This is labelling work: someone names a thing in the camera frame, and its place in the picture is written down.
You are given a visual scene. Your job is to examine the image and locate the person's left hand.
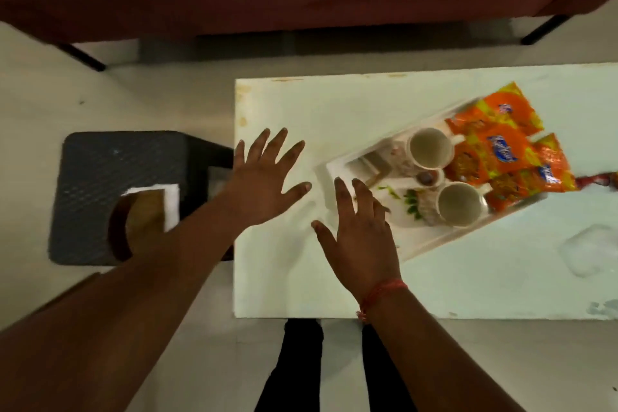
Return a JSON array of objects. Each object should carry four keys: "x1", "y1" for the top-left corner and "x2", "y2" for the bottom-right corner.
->
[{"x1": 223, "y1": 126, "x2": 314, "y2": 234}]

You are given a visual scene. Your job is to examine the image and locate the black sofa leg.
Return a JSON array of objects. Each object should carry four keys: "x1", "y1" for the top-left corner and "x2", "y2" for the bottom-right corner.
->
[
  {"x1": 520, "y1": 14, "x2": 570, "y2": 46},
  {"x1": 53, "y1": 42, "x2": 107, "y2": 73}
]

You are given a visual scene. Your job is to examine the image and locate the person's left leg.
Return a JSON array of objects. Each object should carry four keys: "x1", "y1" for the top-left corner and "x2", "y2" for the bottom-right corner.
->
[{"x1": 254, "y1": 319, "x2": 324, "y2": 412}]

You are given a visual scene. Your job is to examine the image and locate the white floral tray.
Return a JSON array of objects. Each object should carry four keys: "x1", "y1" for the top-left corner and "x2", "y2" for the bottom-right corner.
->
[{"x1": 314, "y1": 109, "x2": 549, "y2": 263}]

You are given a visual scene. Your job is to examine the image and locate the person's leg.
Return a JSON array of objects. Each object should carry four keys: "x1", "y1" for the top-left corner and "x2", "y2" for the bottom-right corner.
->
[
  {"x1": 254, "y1": 319, "x2": 324, "y2": 412},
  {"x1": 362, "y1": 322, "x2": 418, "y2": 412}
]

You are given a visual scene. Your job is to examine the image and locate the person's left forearm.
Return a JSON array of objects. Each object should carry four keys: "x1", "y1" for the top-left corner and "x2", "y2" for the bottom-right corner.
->
[{"x1": 0, "y1": 189, "x2": 242, "y2": 412}]

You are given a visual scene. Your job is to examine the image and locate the floral mug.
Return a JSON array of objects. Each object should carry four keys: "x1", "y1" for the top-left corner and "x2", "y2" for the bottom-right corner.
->
[
  {"x1": 436, "y1": 181, "x2": 493, "y2": 228},
  {"x1": 404, "y1": 127, "x2": 464, "y2": 171}
]

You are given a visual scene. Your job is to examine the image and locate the person's right hand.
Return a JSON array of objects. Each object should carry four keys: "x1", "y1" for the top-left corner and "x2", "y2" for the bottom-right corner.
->
[{"x1": 311, "y1": 177, "x2": 402, "y2": 304}]

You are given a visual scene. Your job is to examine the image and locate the person's right forearm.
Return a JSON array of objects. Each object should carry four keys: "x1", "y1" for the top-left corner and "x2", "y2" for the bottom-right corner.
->
[{"x1": 364, "y1": 286, "x2": 527, "y2": 412}]

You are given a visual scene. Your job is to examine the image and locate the person's right leg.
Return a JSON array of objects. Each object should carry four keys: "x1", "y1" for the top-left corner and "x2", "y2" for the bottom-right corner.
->
[{"x1": 362, "y1": 322, "x2": 418, "y2": 412}]

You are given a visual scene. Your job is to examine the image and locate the red candy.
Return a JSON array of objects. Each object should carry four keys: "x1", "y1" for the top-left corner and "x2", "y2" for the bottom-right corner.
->
[{"x1": 574, "y1": 173, "x2": 612, "y2": 188}]

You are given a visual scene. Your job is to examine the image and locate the red thread bracelet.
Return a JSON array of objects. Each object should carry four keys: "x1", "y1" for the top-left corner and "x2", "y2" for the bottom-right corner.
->
[{"x1": 356, "y1": 279, "x2": 409, "y2": 324}]

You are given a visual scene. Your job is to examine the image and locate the stack of white napkins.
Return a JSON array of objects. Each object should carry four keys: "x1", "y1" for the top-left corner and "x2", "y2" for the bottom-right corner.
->
[{"x1": 120, "y1": 183, "x2": 181, "y2": 234}]

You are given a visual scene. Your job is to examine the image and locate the clear plastic container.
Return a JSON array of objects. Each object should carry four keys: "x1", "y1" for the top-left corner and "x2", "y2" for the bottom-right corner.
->
[{"x1": 559, "y1": 224, "x2": 618, "y2": 278}]

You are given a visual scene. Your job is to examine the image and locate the black plastic stool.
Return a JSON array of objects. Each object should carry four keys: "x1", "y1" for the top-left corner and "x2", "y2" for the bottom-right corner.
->
[{"x1": 47, "y1": 130, "x2": 236, "y2": 267}]

